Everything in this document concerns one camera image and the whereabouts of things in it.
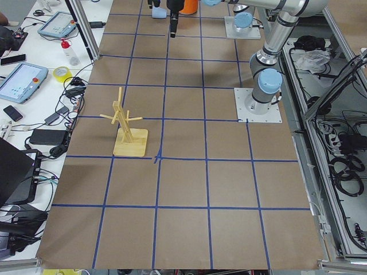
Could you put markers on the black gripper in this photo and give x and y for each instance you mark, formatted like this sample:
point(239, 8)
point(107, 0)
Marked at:
point(174, 6)

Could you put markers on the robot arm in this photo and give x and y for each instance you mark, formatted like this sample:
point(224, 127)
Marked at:
point(267, 79)
point(243, 17)

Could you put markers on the wooden cup rack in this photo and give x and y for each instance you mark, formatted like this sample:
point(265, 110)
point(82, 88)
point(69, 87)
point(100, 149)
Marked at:
point(129, 141)

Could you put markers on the orange round container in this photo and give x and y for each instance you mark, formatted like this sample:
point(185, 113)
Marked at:
point(190, 7)

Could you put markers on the red capped squeeze bottle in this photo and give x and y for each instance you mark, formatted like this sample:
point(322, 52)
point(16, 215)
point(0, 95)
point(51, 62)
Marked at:
point(69, 52)

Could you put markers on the upper teach pendant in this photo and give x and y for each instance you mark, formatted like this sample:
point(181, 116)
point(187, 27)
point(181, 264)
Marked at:
point(60, 25)

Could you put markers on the teach pendant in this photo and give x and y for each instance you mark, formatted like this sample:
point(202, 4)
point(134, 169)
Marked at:
point(22, 82)
point(60, 25)

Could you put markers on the yellow tape roll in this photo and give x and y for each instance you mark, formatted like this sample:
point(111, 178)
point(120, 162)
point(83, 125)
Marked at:
point(62, 74)

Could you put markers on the white crumpled cloth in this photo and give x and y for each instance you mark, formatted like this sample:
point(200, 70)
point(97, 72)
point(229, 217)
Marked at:
point(313, 61)

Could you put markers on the lower teach pendant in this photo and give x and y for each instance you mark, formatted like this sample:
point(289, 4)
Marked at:
point(22, 82)

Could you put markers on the black power adapter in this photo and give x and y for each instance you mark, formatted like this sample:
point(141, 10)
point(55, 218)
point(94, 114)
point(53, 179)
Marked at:
point(47, 137)

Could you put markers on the black smartphone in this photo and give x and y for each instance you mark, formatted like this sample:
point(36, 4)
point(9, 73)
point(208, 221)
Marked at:
point(13, 113)

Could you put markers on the black laptop computer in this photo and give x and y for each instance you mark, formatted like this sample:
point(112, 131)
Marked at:
point(19, 169)

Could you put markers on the aluminium frame post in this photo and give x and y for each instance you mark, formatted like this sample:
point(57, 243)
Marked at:
point(78, 14)

